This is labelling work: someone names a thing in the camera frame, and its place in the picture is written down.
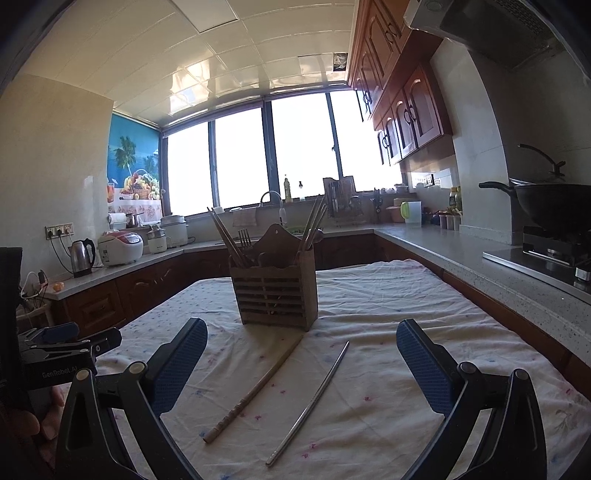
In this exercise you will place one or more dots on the metal dish rack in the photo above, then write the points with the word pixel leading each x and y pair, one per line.
pixel 353 216

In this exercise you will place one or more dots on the green colander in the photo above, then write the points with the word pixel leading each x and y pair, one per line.
pixel 295 229

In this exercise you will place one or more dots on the curved kitchen faucet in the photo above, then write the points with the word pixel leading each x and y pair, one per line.
pixel 281 213

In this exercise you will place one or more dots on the wooden lower cabinets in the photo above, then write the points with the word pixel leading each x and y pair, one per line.
pixel 138 290

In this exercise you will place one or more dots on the black cooking utensil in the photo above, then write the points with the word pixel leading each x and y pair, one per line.
pixel 542 157

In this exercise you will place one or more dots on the knife rack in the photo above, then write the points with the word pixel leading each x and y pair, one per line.
pixel 338 194

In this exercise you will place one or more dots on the black wok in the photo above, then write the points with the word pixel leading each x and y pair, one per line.
pixel 554 207

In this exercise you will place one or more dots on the dark pot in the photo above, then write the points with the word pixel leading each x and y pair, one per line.
pixel 137 219

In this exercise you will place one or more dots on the large white rice cooker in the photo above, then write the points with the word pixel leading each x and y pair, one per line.
pixel 174 230

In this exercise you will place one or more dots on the pink container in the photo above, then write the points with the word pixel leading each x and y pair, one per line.
pixel 395 214

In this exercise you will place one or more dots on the hanging dish cloth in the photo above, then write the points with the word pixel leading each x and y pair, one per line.
pixel 244 217

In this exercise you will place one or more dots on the green and white pitcher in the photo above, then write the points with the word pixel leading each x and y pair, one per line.
pixel 412 212

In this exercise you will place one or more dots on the wooden upper cabinets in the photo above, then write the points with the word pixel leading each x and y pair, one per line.
pixel 397 92

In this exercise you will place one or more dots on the yellow oil bottle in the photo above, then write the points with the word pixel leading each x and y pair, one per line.
pixel 455 198

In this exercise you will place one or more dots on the white wall outlet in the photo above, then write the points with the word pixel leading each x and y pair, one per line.
pixel 424 179

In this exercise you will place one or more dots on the kitchen window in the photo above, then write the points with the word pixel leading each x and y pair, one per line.
pixel 295 152

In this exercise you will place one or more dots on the metal fork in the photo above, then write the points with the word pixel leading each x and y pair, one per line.
pixel 244 239

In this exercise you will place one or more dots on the metal spoon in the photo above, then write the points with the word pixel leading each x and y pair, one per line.
pixel 315 237

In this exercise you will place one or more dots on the yellow dish soap bottle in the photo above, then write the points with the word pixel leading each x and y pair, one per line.
pixel 288 189

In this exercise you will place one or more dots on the person's left hand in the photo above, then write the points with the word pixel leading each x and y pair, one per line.
pixel 23 429

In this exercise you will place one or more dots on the steel range hood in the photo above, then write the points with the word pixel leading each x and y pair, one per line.
pixel 489 27

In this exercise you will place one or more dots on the paper towel roll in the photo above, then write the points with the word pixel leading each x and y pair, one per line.
pixel 118 220

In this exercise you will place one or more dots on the wooden cabinets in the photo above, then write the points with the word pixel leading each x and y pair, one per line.
pixel 138 290
pixel 397 92

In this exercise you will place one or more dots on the wooden utensil holder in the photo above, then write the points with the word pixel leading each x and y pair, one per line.
pixel 277 295

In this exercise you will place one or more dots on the orange fruit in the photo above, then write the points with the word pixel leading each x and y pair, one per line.
pixel 57 286

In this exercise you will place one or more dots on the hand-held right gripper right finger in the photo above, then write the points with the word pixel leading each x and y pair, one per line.
pixel 425 364

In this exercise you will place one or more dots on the steel electric kettle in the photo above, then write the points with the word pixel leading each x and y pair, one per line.
pixel 82 258

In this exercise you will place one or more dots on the fruit and palm wall poster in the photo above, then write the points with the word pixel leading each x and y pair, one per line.
pixel 134 157

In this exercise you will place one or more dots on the spice jar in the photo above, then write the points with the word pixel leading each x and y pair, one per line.
pixel 443 221
pixel 458 223
pixel 450 222

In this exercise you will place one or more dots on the ceiling vent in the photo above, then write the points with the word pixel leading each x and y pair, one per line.
pixel 340 61

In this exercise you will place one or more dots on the red and white rice cooker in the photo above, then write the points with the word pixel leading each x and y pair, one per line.
pixel 121 247

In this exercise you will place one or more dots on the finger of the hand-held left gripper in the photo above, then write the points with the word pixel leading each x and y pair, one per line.
pixel 57 333
pixel 104 342

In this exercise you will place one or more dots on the gas stove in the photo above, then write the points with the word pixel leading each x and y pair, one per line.
pixel 545 256

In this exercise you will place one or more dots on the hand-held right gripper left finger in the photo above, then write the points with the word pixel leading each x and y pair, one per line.
pixel 182 364

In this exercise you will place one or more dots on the wooden chopstick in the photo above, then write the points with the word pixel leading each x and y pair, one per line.
pixel 232 237
pixel 254 392
pixel 226 237

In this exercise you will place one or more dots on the floral white tablecloth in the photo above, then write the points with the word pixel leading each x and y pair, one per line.
pixel 369 323

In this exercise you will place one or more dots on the white outlet strip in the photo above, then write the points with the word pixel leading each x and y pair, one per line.
pixel 59 230

